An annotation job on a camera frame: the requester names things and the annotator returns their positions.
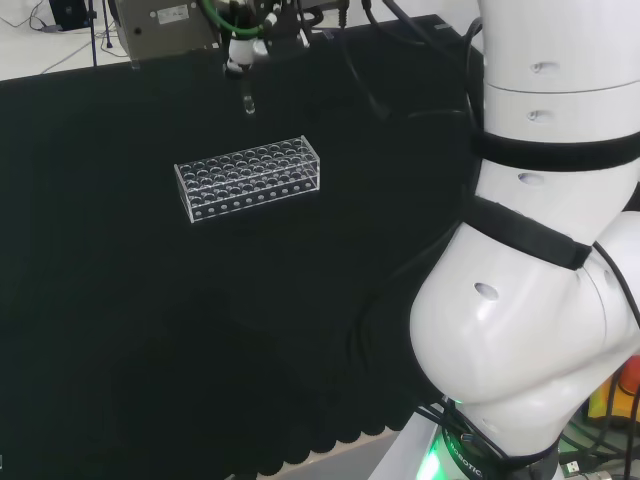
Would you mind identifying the clear glass test tube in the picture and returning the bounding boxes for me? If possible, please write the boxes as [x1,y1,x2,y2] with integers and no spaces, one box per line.
[240,75,257,117]

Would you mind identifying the clear plastic test tube rack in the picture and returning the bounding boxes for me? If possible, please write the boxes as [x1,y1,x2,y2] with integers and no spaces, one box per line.
[173,134,321,225]

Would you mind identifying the black bench cloth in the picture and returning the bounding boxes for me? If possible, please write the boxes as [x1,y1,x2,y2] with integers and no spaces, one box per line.
[0,13,486,480]

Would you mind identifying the grey metal box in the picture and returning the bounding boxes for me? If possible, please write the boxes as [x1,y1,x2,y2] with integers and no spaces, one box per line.
[108,0,224,62]

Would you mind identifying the dark tripod pole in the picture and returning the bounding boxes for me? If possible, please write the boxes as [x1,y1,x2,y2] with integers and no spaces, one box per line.
[87,0,100,67]

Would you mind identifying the yellow stop button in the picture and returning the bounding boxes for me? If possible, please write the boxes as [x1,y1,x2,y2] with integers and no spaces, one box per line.
[587,354,640,421]

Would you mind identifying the black device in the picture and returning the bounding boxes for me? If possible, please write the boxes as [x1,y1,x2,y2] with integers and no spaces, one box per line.
[48,0,87,32]

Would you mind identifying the green cable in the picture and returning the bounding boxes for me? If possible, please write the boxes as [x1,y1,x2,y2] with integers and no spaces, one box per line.
[199,0,274,40]

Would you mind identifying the black cable with USB plug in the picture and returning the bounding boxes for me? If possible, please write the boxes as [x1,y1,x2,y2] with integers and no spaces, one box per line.
[559,434,621,476]

